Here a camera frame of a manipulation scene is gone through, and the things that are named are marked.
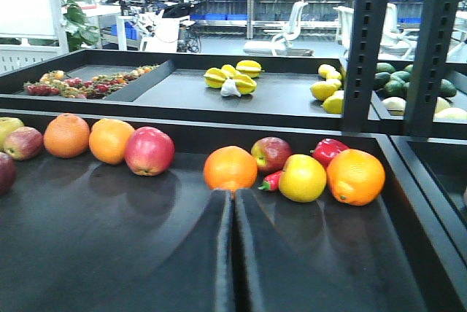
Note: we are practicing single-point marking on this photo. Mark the row of yellow lemons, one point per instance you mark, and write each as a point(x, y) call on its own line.
point(329, 89)

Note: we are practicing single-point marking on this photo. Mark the yellow starfruit right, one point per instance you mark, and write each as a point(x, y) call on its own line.
point(245, 84)

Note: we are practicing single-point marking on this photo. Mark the black wooden produce stand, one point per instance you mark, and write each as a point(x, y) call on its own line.
point(77, 234)

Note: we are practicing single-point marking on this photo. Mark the yellow green apple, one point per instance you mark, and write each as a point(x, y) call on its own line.
point(8, 125)

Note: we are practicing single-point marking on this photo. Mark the pink red apple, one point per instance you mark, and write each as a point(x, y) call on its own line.
point(149, 151)

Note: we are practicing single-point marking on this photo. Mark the small red chili pepper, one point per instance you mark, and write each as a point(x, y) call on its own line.
point(271, 182)

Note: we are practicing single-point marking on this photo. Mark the red bell pepper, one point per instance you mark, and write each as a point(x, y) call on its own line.
point(326, 150)

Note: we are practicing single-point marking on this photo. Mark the yellow round fruit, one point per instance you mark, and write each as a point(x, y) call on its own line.
point(303, 179)

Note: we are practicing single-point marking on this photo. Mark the yellow starfruit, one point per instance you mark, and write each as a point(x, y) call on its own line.
point(249, 67)
point(245, 84)
point(215, 78)

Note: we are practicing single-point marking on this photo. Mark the yellow starfruit back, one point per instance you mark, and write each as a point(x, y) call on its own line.
point(249, 67)

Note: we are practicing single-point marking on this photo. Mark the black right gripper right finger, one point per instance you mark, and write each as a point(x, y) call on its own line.
point(322, 256)

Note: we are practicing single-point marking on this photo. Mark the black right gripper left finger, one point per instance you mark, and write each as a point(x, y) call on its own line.
point(197, 276)

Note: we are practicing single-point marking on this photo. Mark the yellow starfruit left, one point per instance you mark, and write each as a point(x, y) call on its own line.
point(215, 78)

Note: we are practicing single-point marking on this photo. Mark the cherry tomato vine pile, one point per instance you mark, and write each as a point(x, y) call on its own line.
point(59, 83)

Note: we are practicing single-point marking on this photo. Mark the plain orange fruit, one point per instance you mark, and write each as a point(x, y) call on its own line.
point(67, 136)
point(108, 139)

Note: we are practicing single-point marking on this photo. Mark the white garlic bulb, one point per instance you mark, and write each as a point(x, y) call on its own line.
point(229, 88)

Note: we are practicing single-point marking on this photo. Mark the orange with navel right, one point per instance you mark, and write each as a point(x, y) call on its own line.
point(355, 177)

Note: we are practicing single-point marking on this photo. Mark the red green apple back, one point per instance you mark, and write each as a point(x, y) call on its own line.
point(271, 154)

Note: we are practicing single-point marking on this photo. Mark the orange with navel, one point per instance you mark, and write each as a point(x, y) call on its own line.
point(355, 177)
point(230, 168)

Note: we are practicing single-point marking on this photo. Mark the green potted plant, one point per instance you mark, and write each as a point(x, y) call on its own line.
point(79, 30)

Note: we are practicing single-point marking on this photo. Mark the white office chair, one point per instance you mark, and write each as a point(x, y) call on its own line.
point(281, 42)

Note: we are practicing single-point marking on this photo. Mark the orange with navel left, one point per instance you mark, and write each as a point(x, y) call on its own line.
point(230, 168)

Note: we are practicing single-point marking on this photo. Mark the pile of green avocados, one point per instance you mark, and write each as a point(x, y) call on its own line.
point(389, 82)

